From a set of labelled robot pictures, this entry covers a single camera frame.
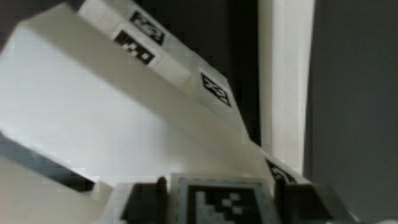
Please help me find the white chair back frame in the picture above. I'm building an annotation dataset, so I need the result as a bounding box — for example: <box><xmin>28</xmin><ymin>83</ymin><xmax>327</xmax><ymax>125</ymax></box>
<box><xmin>0</xmin><ymin>5</ymin><xmax>287</xmax><ymax>224</ymax></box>

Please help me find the white chair leg cube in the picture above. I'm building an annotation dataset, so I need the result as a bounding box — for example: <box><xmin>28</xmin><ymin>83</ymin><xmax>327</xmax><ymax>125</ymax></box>
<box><xmin>168</xmin><ymin>174</ymin><xmax>280</xmax><ymax>224</ymax></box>

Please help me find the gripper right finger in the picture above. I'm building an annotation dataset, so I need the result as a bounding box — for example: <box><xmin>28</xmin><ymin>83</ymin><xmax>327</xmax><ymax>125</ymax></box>
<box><xmin>271</xmin><ymin>179</ymin><xmax>360</xmax><ymax>224</ymax></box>

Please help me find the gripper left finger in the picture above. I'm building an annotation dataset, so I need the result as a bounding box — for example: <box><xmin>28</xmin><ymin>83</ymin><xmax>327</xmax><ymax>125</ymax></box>
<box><xmin>94</xmin><ymin>176</ymin><xmax>170</xmax><ymax>224</ymax></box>

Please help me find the white U-shaped obstacle fence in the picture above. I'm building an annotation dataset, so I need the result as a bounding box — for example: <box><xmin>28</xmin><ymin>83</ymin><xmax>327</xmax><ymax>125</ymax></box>
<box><xmin>257</xmin><ymin>0</ymin><xmax>316</xmax><ymax>173</ymax></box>

